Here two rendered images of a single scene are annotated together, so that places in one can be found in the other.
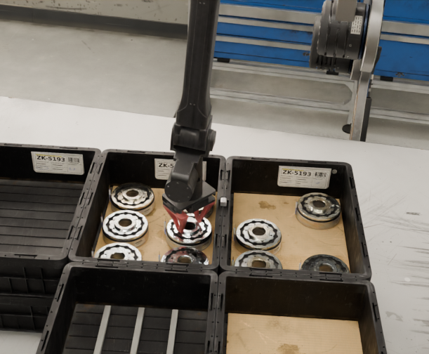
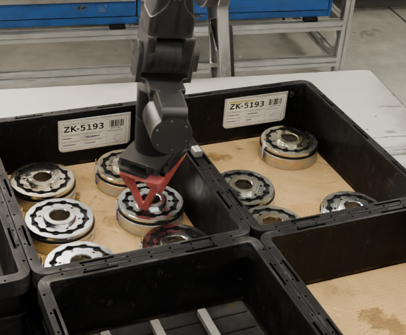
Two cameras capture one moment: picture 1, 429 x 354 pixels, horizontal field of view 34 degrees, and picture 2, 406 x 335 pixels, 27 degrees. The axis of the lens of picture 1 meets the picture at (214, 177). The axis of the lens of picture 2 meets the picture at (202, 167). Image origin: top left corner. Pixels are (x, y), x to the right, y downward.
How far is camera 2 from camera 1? 0.58 m
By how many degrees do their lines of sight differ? 22
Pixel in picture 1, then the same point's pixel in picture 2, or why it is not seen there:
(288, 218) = (256, 165)
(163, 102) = not seen: outside the picture
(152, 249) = (110, 244)
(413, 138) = not seen: hidden behind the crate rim
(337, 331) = not seen: outside the picture
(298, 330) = (364, 289)
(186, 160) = (169, 89)
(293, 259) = (296, 210)
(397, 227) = not seen: hidden behind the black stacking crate
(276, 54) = (43, 13)
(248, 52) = (4, 16)
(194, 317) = (228, 312)
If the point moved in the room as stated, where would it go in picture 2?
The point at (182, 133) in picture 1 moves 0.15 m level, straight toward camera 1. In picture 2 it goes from (157, 50) to (210, 100)
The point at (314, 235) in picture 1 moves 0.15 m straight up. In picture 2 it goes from (300, 177) to (313, 100)
